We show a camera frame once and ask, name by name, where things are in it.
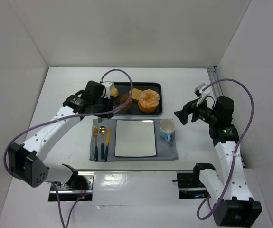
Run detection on silver metal tongs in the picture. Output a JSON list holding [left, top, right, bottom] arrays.
[[97, 95, 133, 124]]

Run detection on brown chocolate croissant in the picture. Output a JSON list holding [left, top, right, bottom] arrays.
[[117, 91, 133, 114]]

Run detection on large sugared round bread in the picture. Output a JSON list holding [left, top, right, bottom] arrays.
[[138, 89, 160, 114]]

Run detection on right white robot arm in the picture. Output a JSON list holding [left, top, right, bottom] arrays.
[[174, 96, 262, 228]]

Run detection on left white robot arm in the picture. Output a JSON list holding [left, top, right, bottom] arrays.
[[8, 81, 114, 188]]

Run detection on blue white mug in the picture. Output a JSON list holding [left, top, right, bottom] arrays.
[[159, 119, 176, 143]]

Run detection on small round bun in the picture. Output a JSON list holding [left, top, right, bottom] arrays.
[[110, 87, 119, 98]]

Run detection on black baking tray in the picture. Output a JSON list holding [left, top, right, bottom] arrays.
[[114, 82, 162, 116]]

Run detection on grey cloth placemat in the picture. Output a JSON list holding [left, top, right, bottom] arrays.
[[93, 119, 178, 162]]

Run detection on sliced loaf cake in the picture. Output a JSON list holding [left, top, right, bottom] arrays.
[[132, 88, 142, 102]]

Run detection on white square plate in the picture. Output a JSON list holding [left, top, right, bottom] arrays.
[[115, 120, 157, 158]]

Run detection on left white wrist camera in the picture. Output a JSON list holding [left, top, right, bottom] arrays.
[[100, 81, 114, 99]]

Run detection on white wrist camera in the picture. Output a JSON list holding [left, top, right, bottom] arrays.
[[195, 83, 212, 106], [100, 81, 114, 99]]

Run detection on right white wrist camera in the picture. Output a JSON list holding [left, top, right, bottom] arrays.
[[195, 83, 212, 106]]

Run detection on gold fork green handle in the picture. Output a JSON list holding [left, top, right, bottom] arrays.
[[93, 126, 98, 162]]

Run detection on gold spoon green handle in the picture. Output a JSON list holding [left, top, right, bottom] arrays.
[[99, 126, 106, 160]]

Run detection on aluminium frame post right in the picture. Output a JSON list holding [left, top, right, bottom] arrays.
[[207, 66, 223, 98]]

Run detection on gold knife green handle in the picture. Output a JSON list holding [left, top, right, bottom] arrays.
[[104, 128, 111, 162]]

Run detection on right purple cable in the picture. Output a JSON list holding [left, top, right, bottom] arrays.
[[197, 78, 255, 220]]

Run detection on purple cable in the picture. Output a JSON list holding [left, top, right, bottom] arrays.
[[197, 78, 255, 220], [3, 68, 134, 228]]

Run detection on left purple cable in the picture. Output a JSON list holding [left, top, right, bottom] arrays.
[[3, 68, 134, 228]]

